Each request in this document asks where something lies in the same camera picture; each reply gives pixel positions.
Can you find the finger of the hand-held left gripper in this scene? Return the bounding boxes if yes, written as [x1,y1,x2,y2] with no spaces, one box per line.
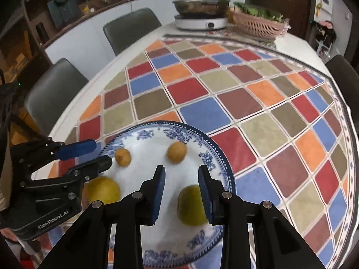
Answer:
[21,155,113,200]
[11,137,97,175]

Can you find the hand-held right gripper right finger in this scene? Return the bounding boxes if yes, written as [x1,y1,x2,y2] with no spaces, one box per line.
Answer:
[198,165,317,269]

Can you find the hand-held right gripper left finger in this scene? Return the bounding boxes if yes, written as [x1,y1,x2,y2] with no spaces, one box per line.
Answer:
[38,165,166,269]

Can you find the green pear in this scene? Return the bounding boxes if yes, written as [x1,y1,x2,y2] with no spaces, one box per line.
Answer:
[177,184,210,226]

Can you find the yellow pear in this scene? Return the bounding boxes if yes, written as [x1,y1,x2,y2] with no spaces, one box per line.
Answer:
[83,176,122,206]

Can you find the brown kiwi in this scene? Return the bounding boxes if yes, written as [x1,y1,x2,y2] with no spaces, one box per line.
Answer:
[167,141,187,164]
[116,148,132,167]

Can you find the blue and white porcelain plate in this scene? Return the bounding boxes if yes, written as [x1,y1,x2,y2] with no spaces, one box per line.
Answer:
[97,120,236,269]

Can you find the grey chair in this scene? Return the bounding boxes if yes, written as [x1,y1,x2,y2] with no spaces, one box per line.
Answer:
[24,58,90,137]
[103,8,162,56]

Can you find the colourful checked table mat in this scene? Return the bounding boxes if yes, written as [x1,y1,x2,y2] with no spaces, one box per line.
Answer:
[48,35,354,269]

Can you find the white sideboard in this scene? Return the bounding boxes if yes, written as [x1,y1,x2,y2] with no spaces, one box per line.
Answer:
[42,0,245,72]

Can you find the black appliance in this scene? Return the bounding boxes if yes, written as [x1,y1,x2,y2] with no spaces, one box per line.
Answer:
[47,0,77,30]

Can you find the white induction cooker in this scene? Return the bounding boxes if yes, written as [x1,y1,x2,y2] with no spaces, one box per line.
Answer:
[174,13,228,31]

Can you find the pink plastic basket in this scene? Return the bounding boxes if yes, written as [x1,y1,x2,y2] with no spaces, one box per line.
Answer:
[233,11,290,40]

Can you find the steel pot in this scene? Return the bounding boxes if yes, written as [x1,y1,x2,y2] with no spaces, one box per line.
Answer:
[172,0,231,18]

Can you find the dark chair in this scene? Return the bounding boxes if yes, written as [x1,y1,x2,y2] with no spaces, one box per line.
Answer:
[325,54,359,97]

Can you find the green leafy vegetables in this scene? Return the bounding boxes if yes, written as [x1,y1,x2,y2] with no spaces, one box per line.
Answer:
[234,2,287,22]

